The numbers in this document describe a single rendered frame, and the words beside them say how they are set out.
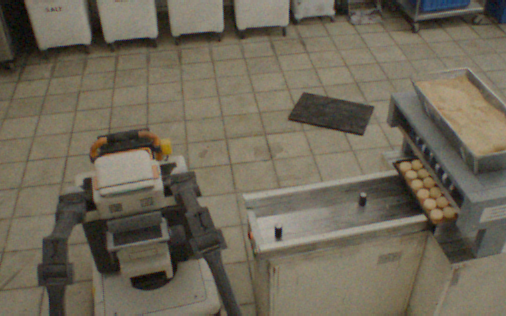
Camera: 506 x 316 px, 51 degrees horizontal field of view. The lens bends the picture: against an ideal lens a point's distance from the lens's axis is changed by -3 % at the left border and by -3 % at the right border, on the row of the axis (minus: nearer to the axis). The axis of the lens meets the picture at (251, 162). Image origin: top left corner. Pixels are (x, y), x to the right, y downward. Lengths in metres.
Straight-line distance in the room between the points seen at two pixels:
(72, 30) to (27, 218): 2.20
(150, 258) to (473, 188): 1.37
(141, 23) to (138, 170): 3.37
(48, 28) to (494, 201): 4.33
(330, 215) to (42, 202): 2.20
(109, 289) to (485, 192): 1.84
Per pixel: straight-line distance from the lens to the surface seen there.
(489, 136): 2.14
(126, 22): 5.30
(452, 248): 2.31
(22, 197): 3.99
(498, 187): 2.12
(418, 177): 2.49
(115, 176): 2.05
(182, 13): 5.27
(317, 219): 2.31
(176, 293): 2.79
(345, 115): 4.35
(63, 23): 5.37
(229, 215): 3.50
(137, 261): 2.46
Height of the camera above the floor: 2.50
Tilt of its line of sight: 40 degrees down
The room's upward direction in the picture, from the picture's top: 2 degrees counter-clockwise
